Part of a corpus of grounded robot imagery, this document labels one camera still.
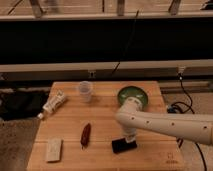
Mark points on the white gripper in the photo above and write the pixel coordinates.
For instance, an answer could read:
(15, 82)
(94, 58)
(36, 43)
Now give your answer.
(129, 134)

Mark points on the white sponge block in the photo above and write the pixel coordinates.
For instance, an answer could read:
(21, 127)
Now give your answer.
(53, 150)

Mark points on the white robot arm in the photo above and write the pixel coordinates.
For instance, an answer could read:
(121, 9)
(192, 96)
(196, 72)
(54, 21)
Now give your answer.
(193, 127)

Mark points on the green bowl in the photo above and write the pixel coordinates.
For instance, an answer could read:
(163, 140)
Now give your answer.
(133, 95)

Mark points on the clear plastic cup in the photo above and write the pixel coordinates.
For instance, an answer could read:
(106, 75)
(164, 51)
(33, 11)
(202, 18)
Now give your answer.
(85, 89)

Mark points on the white tube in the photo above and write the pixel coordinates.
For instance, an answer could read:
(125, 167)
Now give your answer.
(52, 105)

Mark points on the black eraser block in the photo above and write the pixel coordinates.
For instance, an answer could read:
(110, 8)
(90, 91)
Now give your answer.
(120, 145)

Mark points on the dark red pepper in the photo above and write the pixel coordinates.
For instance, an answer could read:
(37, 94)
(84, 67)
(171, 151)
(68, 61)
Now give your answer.
(85, 135)

